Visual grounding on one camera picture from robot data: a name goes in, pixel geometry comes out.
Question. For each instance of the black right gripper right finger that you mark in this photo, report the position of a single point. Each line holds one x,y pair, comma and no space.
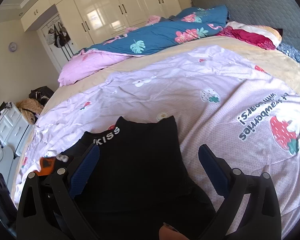
261,219

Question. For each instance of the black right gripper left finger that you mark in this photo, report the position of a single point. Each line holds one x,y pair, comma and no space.
47,209

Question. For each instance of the black IKISS long-sleeve shirt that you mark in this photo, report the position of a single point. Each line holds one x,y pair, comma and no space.
139,183

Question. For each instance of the right hand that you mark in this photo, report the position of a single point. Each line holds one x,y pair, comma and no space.
168,232

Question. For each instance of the white drawer cabinet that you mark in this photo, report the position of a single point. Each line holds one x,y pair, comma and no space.
14,129

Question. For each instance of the pink strawberry print quilt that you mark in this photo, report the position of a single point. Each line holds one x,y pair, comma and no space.
246,116

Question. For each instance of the tan fuzzy garment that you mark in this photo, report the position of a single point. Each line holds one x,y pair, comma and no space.
30,109

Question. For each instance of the black bag on floor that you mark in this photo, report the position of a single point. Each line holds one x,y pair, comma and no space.
41,94

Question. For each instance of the beige bed sheet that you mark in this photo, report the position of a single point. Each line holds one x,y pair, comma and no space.
273,62

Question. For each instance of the blue patterned pillow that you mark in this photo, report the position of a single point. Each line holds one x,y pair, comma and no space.
290,51

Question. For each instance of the white door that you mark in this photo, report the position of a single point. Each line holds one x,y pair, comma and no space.
58,56

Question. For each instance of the hanging bags on door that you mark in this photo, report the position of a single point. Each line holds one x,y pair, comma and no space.
58,36

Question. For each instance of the red and cream pillow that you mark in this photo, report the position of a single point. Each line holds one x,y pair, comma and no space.
262,36

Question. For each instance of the cream glossy wardrobe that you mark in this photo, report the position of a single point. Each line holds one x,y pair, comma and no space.
90,22

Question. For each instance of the blue floral duvet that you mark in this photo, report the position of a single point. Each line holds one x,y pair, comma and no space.
190,24

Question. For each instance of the grey quilted headboard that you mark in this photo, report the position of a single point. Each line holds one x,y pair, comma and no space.
279,14

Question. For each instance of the round wall clock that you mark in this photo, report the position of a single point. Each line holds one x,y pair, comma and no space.
12,47

